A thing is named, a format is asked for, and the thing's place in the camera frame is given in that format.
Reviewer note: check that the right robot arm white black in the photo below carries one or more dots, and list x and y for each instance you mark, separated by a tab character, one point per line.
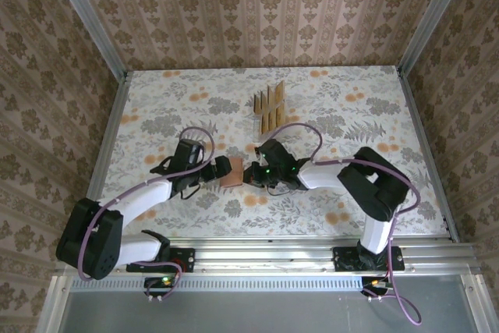
323	175

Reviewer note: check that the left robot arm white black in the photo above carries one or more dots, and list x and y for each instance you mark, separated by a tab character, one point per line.
148	196

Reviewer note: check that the grey metal bench panel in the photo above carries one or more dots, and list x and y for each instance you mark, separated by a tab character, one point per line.
253	313

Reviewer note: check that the wide aluminium mounting rail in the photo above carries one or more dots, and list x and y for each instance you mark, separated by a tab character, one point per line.
265	259

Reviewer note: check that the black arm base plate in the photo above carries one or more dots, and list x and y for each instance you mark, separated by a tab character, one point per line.
397	259
187	261

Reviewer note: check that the aluminium table edge rail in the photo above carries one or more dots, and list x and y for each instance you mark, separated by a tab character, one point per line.
112	122
427	153

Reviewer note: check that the aluminium frame post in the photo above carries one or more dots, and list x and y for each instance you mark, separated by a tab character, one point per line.
430	17
92	21

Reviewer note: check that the aluminium lower frame bar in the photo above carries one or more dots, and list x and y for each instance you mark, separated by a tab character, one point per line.
477	309
52	309

